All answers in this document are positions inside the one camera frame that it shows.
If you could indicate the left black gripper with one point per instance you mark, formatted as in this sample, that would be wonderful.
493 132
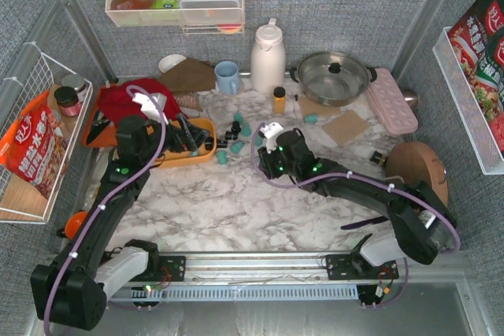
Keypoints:
179 137

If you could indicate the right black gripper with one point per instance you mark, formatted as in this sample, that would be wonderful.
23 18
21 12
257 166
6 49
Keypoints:
264 160

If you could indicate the orange plastic storage basket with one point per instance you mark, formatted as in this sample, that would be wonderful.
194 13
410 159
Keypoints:
173 160

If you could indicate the black coffee capsule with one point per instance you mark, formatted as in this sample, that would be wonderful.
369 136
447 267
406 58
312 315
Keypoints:
209 143
236 128

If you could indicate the teal coffee capsule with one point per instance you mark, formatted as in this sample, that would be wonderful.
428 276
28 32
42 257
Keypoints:
311 118
238 117
246 130
222 157
236 147

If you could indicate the red cloth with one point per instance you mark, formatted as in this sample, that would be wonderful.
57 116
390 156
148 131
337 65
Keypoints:
115 103

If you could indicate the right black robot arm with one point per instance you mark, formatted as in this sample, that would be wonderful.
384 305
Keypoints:
422 227

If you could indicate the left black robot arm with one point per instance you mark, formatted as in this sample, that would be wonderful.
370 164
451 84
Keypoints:
74 289

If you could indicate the striped pink cloth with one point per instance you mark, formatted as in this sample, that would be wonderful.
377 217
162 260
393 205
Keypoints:
189 101

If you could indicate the small orange juice bottle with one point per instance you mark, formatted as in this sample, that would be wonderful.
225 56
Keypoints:
279 100

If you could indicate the brown cork coaster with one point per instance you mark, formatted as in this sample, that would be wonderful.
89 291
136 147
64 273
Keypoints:
309 107
346 128

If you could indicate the orange plastic tray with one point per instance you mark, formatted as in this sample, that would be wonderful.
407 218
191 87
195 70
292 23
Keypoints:
108 137

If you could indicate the white small bowl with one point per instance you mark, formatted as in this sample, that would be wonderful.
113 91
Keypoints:
170 61

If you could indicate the light blue mug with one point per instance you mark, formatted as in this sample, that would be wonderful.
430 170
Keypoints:
227 76

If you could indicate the black kitchen knife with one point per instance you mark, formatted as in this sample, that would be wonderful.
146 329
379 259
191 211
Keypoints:
96 130

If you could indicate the stainless steel pot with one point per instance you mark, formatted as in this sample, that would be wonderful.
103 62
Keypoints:
332 78

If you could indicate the white thermos jug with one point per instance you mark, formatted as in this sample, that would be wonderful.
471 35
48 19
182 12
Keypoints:
268 58

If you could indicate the silver lid jar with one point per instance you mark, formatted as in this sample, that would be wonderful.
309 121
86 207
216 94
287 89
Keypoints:
74 81

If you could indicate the dark lid glass jar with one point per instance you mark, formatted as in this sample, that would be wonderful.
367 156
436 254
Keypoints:
68 101

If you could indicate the pink egg tray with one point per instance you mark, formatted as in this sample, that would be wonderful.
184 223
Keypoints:
387 102

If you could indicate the orange plastic cup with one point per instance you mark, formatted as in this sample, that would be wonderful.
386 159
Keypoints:
73 225

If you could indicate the clear plastic food containers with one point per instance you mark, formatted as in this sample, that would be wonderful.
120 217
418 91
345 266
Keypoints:
209 12

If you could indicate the round wooden board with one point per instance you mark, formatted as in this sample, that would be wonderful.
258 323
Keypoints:
415 161

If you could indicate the red snack bag left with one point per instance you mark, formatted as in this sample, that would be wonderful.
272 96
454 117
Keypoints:
31 149

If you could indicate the red seasoning bag right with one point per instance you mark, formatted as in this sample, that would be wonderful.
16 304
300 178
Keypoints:
477 41

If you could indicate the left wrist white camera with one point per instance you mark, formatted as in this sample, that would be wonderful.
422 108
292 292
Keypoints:
148 108

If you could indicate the purple handled knife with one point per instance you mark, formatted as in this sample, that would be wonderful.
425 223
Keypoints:
363 223

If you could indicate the white wire rack left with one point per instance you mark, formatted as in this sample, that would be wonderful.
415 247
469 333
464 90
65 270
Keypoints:
20 201

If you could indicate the white wire basket right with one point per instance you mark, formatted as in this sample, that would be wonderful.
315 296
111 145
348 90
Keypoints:
483 144

